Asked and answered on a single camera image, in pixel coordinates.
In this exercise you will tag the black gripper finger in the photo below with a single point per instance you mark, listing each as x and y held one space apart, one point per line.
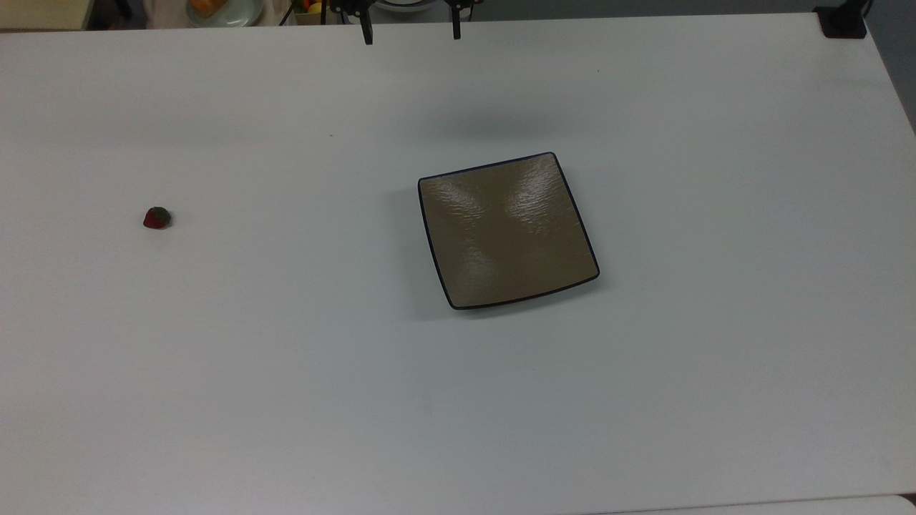
456 25
367 30

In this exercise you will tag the white bowl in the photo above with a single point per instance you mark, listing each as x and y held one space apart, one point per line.
405 6

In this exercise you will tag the orange food piece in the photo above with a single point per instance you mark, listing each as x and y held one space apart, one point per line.
209 6

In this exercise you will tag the yellow fruit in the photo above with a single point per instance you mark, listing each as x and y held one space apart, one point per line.
313 7

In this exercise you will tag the black table clamp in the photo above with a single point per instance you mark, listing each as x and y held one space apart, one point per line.
841 23

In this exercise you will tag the red strawberry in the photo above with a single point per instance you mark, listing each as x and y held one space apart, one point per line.
157 218

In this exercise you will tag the beige box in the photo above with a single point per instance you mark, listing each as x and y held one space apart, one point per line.
43 13

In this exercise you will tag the round pale plate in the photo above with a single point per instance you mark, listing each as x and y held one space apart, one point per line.
243 13

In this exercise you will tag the square brown ceramic plate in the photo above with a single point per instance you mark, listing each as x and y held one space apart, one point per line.
508 232

